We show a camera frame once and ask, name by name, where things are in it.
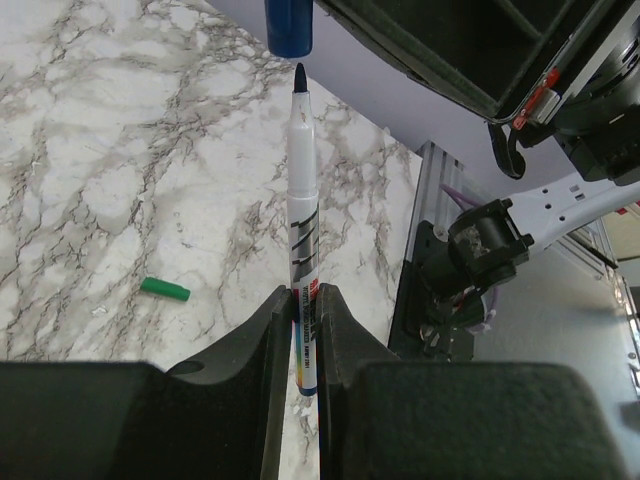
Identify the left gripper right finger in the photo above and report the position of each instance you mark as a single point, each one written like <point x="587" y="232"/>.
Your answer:
<point x="382" y="417"/>

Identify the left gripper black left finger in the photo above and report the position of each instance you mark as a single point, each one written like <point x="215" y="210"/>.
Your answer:
<point x="215" y="415"/>

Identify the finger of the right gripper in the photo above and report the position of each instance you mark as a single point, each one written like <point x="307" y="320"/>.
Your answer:
<point x="484" y="55"/>

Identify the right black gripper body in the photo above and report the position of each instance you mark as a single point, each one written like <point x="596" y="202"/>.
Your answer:
<point x="588" y="97"/>

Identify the blue pen cap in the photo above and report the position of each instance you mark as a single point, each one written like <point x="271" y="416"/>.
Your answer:
<point x="289" y="26"/>

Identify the blue white pen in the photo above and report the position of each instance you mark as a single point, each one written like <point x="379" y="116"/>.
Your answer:
<point x="303" y="230"/>

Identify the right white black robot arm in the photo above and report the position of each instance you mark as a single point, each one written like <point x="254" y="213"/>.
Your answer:
<point x="487" y="243"/>

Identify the green pen cap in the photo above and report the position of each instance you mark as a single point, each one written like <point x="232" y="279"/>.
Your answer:
<point x="164" y="288"/>

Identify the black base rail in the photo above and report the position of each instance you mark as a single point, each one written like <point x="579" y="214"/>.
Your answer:
<point x="430" y="320"/>

